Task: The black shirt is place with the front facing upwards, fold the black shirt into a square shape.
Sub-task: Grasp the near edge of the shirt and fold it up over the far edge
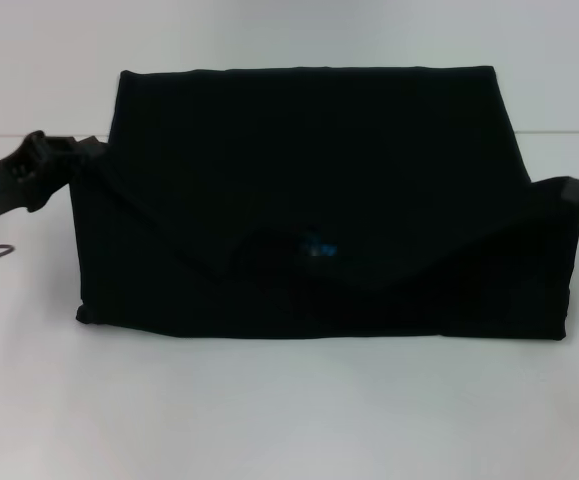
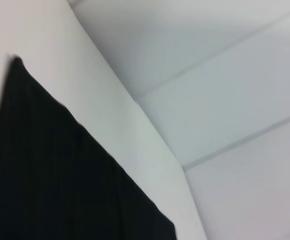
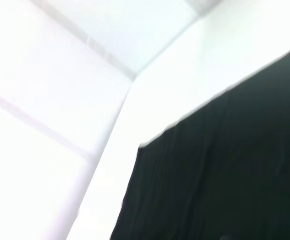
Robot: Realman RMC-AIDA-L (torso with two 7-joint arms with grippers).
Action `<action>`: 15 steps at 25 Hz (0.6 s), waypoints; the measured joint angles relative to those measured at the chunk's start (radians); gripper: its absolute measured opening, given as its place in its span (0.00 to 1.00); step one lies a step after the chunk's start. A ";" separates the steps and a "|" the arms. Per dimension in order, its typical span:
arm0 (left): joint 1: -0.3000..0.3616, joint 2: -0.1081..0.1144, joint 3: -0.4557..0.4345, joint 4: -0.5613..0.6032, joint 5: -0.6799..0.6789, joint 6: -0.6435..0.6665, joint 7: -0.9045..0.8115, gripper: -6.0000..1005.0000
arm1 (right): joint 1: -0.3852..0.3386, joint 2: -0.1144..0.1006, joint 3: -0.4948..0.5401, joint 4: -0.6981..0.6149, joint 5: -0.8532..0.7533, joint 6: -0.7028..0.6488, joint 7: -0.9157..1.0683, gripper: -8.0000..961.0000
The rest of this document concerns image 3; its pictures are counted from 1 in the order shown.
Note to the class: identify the black shirt with FREE print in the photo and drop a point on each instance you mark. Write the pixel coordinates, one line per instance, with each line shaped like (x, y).
(222, 162)

